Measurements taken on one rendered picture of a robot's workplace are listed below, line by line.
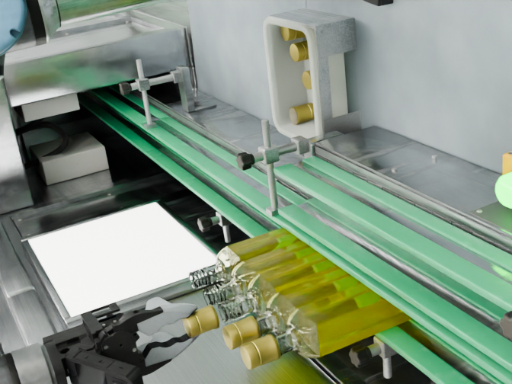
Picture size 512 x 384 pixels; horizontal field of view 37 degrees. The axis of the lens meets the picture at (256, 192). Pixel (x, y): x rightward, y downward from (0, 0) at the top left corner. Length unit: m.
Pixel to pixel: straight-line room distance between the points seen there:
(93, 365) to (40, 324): 0.44
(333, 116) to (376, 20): 0.19
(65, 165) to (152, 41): 0.43
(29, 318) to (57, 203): 0.61
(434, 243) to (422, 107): 0.32
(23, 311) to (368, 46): 0.80
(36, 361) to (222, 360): 0.33
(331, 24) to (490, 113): 0.34
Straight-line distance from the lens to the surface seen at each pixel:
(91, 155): 2.18
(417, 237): 0.97
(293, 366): 1.20
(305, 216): 1.22
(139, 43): 2.03
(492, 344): 0.91
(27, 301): 1.54
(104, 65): 2.01
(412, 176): 1.11
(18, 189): 2.03
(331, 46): 1.31
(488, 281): 0.88
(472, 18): 1.10
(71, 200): 2.04
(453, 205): 1.02
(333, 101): 1.34
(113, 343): 1.06
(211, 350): 1.26
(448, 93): 1.16
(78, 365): 1.04
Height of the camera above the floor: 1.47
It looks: 22 degrees down
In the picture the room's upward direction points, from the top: 107 degrees counter-clockwise
